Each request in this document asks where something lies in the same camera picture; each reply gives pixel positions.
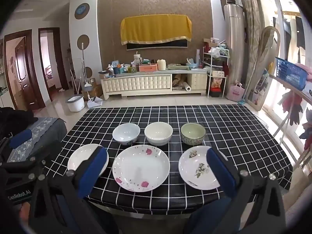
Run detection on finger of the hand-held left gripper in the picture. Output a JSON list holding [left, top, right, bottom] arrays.
[[0, 129, 33, 152], [0, 140, 61, 176]]

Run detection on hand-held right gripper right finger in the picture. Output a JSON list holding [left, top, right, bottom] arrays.
[[192, 148, 287, 234]]

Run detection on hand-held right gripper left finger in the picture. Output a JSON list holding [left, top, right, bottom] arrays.
[[29, 147, 120, 234]]

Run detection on small plain white plate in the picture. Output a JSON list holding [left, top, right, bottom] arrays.
[[67, 144, 109, 178]]

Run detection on bear print white plate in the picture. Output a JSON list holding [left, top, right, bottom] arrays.
[[178, 145, 226, 191]]

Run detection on pink flower print plate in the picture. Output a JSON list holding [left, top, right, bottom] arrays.
[[112, 144, 170, 192]]

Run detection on green patterned bowl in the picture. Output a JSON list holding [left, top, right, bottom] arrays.
[[181, 123, 206, 145]]

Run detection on white bowl floral outside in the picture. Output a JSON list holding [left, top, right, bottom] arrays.
[[112, 123, 140, 145]]

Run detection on cream white bowl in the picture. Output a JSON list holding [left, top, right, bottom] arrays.
[[144, 122, 173, 146]]

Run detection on black clothing pile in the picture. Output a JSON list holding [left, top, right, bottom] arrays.
[[0, 106, 39, 139]]

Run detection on grey lace sofa cover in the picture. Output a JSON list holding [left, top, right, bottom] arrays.
[[6, 117, 67, 164]]

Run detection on white mop bucket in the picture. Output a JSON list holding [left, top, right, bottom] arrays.
[[65, 94, 85, 113]]

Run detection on brown wooden door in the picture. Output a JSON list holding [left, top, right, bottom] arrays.
[[15, 38, 33, 110]]

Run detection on white dustpan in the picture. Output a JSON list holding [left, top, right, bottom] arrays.
[[87, 96, 103, 109]]

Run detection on pink tote bag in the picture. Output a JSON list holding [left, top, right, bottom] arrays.
[[227, 83, 245, 102]]

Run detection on cardboard boxes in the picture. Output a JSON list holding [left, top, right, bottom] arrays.
[[82, 77, 104, 100]]

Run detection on black checked tablecloth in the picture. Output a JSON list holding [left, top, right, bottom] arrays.
[[60, 105, 293, 216]]

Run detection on white paper roll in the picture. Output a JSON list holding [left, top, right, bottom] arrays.
[[172, 79, 191, 92]]

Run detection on hanging red and dark gloves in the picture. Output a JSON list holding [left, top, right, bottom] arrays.
[[281, 90, 304, 126]]

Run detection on white flat mop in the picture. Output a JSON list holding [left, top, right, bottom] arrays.
[[77, 43, 92, 95]]

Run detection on cream tufted TV cabinet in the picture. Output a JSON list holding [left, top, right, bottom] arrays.
[[101, 69, 209, 100]]

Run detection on pale green folded cloth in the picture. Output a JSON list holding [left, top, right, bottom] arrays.
[[167, 63, 189, 70]]

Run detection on pink storage box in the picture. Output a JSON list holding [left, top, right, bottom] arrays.
[[139, 63, 158, 72]]

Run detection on white metal storage rack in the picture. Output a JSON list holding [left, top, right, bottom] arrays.
[[202, 47, 230, 98]]

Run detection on blue plastic basket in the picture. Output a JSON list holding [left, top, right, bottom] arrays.
[[275, 57, 308, 91]]

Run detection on tall standing air conditioner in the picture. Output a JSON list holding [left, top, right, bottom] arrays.
[[224, 4, 245, 95]]

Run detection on yellow dust cover cloth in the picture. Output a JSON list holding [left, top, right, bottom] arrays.
[[120, 14, 192, 45]]

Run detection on patterned beige curtain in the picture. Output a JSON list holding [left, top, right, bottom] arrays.
[[238, 0, 260, 88]]

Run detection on dark wooden door frame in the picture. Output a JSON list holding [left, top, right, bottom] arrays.
[[38, 27, 69, 102], [3, 29, 45, 111]]

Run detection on large round brown wall disc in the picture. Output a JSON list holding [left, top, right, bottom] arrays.
[[77, 35, 90, 51]]

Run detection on wall television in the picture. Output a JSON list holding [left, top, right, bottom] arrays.
[[126, 39, 189, 51]]

